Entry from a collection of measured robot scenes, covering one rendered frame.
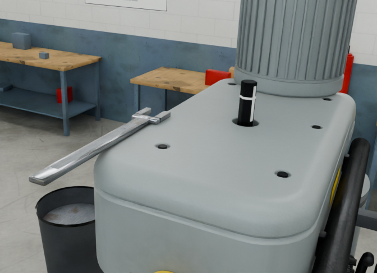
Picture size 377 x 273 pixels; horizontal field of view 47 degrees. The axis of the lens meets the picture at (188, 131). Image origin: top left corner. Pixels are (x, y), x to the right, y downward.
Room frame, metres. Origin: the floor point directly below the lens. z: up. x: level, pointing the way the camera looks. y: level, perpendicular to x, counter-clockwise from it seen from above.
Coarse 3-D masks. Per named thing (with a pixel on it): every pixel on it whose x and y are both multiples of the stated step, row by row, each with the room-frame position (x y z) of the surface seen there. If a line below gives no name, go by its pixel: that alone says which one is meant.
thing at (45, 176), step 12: (144, 108) 0.59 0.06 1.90; (132, 120) 0.54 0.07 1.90; (144, 120) 0.54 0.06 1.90; (156, 120) 0.55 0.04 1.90; (120, 132) 0.49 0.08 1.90; (132, 132) 0.51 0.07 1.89; (96, 144) 0.45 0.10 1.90; (108, 144) 0.46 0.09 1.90; (72, 156) 0.42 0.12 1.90; (84, 156) 0.42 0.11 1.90; (48, 168) 0.39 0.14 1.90; (60, 168) 0.39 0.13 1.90; (72, 168) 0.40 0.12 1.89; (36, 180) 0.37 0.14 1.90; (48, 180) 0.37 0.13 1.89
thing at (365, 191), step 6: (366, 180) 1.07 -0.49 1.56; (366, 186) 1.04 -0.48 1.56; (366, 192) 1.00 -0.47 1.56; (366, 198) 1.02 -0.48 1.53; (360, 204) 0.98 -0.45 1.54; (360, 228) 1.00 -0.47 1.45; (354, 234) 0.96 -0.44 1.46; (354, 240) 0.95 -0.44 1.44; (354, 246) 0.95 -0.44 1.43; (354, 252) 0.95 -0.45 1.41
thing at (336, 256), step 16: (352, 144) 0.73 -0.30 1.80; (368, 144) 0.73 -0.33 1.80; (352, 160) 0.65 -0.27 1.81; (352, 176) 0.59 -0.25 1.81; (336, 192) 0.56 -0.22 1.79; (352, 192) 0.54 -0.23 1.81; (336, 208) 0.50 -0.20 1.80; (352, 208) 0.50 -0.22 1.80; (336, 224) 0.46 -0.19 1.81; (352, 224) 0.47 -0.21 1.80; (320, 240) 0.43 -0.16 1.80; (336, 240) 0.42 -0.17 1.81; (352, 240) 0.44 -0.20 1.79; (320, 256) 0.40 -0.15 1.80; (336, 256) 0.39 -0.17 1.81; (320, 272) 0.37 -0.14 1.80; (336, 272) 0.37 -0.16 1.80
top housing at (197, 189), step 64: (192, 128) 0.54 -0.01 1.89; (256, 128) 0.55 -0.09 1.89; (320, 128) 0.57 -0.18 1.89; (128, 192) 0.40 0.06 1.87; (192, 192) 0.38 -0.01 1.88; (256, 192) 0.37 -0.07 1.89; (320, 192) 0.40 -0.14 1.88; (128, 256) 0.40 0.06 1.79; (192, 256) 0.37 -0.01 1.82; (256, 256) 0.34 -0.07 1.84
